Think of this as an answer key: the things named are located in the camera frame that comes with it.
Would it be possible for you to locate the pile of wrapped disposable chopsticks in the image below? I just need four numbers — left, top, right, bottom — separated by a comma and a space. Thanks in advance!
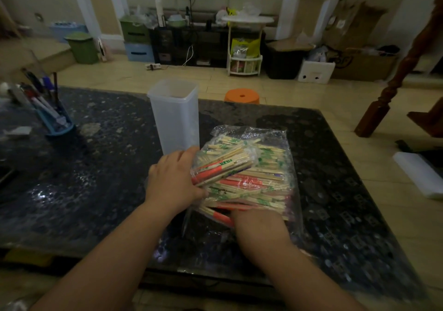
198, 135, 294, 227

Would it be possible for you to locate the flattened cardboard box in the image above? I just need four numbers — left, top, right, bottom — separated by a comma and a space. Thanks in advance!
322, 0, 388, 50

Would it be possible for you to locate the brown wooden banister post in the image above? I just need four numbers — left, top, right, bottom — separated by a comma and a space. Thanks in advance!
354, 0, 443, 138

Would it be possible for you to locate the bunch of pens and markers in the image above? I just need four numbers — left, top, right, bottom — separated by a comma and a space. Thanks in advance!
19, 68, 69, 128

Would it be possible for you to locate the bundle of chopsticks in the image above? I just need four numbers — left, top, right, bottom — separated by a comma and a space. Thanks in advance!
191, 144, 257, 187

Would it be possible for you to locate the white folded paper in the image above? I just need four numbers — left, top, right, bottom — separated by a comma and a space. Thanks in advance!
3, 126, 33, 139

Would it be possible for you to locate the green trash bin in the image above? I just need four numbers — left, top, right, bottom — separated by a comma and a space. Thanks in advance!
64, 32, 100, 65

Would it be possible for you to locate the translucent white plastic container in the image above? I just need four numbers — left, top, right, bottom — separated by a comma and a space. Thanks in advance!
147, 78, 201, 156

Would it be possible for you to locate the white round tiered rack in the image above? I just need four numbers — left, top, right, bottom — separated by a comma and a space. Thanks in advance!
221, 15, 275, 77

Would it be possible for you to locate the blue plastic drawer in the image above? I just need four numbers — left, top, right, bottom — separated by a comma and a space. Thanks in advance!
124, 42, 156, 63

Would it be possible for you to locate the clear plastic bag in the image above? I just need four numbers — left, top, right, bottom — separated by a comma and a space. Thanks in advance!
181, 125, 304, 240

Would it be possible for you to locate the person's left forearm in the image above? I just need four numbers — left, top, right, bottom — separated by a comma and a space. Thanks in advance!
30, 200, 181, 311

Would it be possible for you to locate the person's right hand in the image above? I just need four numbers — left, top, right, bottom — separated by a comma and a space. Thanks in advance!
230, 208, 292, 253

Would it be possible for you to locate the yellow snack bag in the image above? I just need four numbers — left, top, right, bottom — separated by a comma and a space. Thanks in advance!
230, 37, 261, 59

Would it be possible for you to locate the black storage box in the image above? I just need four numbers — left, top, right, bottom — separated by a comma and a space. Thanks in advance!
264, 40, 315, 80

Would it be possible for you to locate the blue plastic basket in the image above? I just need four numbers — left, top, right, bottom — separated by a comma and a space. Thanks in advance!
48, 22, 88, 43

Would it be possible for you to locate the green plastic drawer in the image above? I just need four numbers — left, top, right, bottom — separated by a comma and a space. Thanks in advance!
119, 16, 151, 44

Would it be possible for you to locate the black low shelf unit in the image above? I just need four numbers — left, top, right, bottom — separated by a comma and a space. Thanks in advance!
152, 26, 266, 68

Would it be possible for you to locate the person's left hand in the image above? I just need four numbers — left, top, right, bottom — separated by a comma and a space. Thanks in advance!
145, 146, 210, 215

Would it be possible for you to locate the orange plastic stool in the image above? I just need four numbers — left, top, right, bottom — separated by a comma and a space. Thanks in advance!
224, 88, 260, 105

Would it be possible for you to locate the white foam box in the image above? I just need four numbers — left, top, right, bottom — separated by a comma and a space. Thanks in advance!
297, 59, 336, 85

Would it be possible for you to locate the white foam sheet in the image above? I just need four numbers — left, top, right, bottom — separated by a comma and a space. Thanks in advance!
392, 151, 443, 200

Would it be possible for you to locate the person's right forearm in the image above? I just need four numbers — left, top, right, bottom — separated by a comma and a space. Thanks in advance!
239, 235, 367, 311

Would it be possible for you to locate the large cardboard box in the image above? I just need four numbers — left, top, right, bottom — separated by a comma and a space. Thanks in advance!
330, 48, 398, 81

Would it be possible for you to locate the blue pen holder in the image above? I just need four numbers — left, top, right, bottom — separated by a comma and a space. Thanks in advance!
34, 102, 75, 137

